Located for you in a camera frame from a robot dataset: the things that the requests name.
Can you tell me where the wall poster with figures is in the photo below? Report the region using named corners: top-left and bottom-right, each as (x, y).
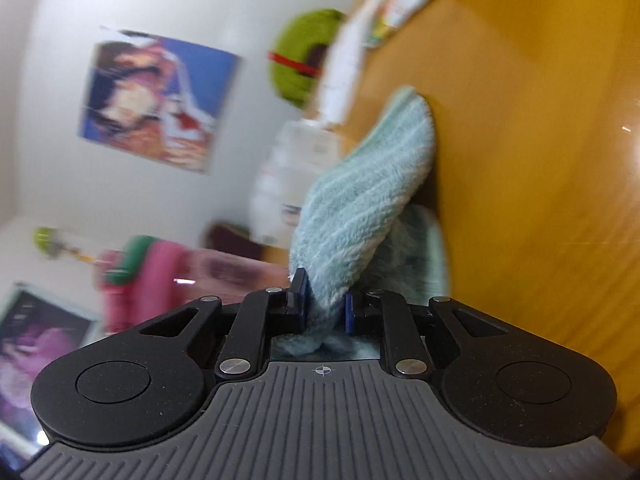
top-left (77, 26), bottom-right (242, 175)

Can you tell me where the white plastic bottle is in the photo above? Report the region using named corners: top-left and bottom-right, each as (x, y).
top-left (318, 0), bottom-right (385, 126)

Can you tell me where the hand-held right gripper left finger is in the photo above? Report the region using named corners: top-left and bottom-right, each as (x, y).
top-left (138, 268), bottom-right (308, 380)

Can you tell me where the pink and green toy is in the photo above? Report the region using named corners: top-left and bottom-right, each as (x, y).
top-left (98, 236), bottom-right (291, 335)

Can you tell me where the framed pink picture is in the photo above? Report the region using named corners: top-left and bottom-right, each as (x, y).
top-left (0, 282), bottom-right (104, 457)

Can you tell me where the clear plastic container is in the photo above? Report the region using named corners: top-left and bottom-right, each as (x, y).
top-left (249, 119), bottom-right (343, 248)

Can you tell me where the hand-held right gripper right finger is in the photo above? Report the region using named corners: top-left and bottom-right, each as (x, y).
top-left (345, 288), bottom-right (510, 380)

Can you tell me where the green and yellow toy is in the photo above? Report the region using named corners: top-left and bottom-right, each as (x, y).
top-left (33, 227), bottom-right (106, 266)

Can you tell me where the light teal striped fluffy cloth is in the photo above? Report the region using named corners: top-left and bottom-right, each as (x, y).
top-left (272, 86), bottom-right (453, 361)

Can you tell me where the green round plush with red band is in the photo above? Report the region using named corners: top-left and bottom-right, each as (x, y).
top-left (268, 8), bottom-right (348, 109)

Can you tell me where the dark maroon box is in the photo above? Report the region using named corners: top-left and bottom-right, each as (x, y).
top-left (205, 222), bottom-right (267, 263)

